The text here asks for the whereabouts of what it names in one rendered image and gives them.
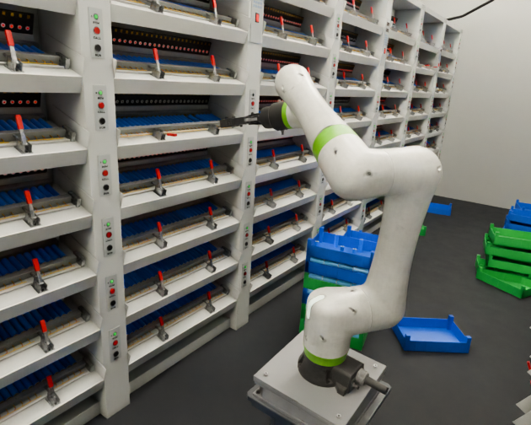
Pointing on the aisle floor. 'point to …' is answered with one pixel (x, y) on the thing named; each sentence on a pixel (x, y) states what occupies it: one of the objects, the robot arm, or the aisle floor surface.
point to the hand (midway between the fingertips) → (229, 122)
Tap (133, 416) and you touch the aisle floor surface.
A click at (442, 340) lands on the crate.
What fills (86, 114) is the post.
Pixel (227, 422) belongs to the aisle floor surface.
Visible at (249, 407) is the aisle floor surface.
